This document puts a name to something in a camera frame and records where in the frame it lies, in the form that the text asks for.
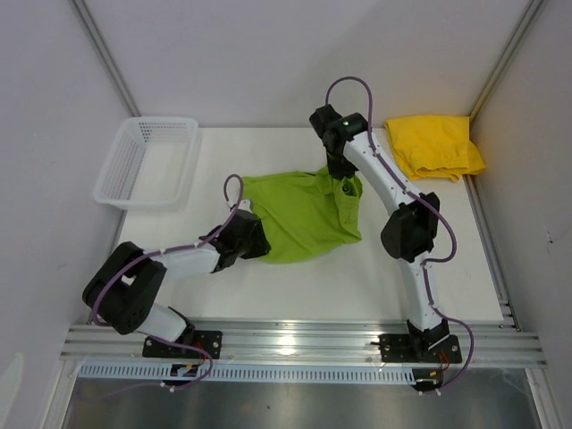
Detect green shorts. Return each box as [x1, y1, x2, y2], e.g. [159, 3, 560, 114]
[243, 166, 363, 264]

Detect yellow shorts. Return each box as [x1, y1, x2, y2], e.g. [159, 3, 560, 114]
[384, 115, 485, 182]

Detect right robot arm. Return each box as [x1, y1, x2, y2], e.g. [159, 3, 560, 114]
[309, 105, 462, 365]

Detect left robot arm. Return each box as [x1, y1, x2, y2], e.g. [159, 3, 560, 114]
[82, 209, 271, 360]

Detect white plastic basket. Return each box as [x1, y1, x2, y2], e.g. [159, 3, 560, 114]
[93, 116, 200, 211]

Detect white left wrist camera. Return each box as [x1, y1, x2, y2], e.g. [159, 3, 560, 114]
[228, 198, 252, 213]

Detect aluminium mounting rail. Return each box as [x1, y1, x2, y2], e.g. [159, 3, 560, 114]
[60, 319, 547, 368]

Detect slotted cable duct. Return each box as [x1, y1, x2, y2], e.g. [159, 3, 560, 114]
[78, 361, 416, 385]

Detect right frame post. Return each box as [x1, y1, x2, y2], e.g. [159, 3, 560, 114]
[468, 0, 549, 124]

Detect frame post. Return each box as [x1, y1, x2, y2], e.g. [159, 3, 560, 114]
[468, 0, 549, 124]
[68, 0, 141, 117]

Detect left frame post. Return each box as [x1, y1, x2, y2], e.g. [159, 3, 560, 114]
[68, 0, 141, 117]

